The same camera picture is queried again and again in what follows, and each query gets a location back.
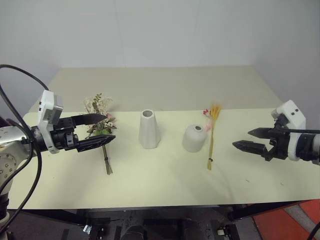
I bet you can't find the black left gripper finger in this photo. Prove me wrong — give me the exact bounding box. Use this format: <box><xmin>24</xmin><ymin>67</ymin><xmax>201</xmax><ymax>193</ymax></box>
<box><xmin>75</xmin><ymin>135</ymin><xmax>117</xmax><ymax>153</ymax></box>
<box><xmin>72</xmin><ymin>113</ymin><xmax>107</xmax><ymax>127</ymax></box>

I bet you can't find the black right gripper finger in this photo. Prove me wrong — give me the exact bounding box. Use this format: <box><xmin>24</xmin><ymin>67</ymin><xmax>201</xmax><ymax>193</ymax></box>
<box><xmin>247</xmin><ymin>127</ymin><xmax>276</xmax><ymax>140</ymax></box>
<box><xmin>232</xmin><ymin>140</ymin><xmax>267</xmax><ymax>159</ymax></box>

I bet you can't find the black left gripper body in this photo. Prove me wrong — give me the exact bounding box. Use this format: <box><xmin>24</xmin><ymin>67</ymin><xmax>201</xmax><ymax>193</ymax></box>
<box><xmin>50</xmin><ymin>116</ymin><xmax>80</xmax><ymax>151</ymax></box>

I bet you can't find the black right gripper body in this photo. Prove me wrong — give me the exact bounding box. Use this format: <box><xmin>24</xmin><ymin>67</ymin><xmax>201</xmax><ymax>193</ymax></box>
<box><xmin>261</xmin><ymin>113</ymin><xmax>291</xmax><ymax>162</ymax></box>

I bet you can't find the tall white ceramic vase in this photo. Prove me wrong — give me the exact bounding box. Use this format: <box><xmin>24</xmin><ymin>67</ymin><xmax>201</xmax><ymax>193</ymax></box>
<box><xmin>138</xmin><ymin>109</ymin><xmax>162</xmax><ymax>150</ymax></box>

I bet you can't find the short white ceramic vase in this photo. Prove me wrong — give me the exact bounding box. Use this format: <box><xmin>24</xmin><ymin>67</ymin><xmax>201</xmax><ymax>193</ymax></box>
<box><xmin>181</xmin><ymin>123</ymin><xmax>209</xmax><ymax>153</ymax></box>

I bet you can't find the dried green pink flower bouquet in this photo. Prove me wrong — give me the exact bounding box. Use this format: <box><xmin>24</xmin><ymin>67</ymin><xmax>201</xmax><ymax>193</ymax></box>
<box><xmin>83</xmin><ymin>92</ymin><xmax>118</xmax><ymax>175</ymax></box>

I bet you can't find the yellow dried grass bouquet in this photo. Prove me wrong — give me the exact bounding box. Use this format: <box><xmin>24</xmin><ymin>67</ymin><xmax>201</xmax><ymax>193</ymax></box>
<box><xmin>201</xmin><ymin>100</ymin><xmax>223</xmax><ymax>172</ymax></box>

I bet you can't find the orange floor mat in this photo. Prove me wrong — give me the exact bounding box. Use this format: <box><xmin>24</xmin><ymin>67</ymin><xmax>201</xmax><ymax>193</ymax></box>
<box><xmin>251</xmin><ymin>199</ymin><xmax>320</xmax><ymax>240</ymax></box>

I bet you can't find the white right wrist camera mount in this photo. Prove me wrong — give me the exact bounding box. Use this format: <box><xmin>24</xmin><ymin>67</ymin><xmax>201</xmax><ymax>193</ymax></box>
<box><xmin>270</xmin><ymin>99</ymin><xmax>307</xmax><ymax>161</ymax></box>

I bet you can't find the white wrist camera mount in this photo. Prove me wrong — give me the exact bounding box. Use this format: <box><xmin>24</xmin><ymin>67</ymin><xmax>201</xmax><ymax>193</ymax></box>
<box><xmin>270</xmin><ymin>99</ymin><xmax>307</xmax><ymax>161</ymax></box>
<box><xmin>36</xmin><ymin>89</ymin><xmax>64</xmax><ymax>155</ymax></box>

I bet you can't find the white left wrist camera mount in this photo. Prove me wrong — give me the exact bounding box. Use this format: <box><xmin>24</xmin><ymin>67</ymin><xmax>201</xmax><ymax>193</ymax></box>
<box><xmin>36</xmin><ymin>89</ymin><xmax>64</xmax><ymax>155</ymax></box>

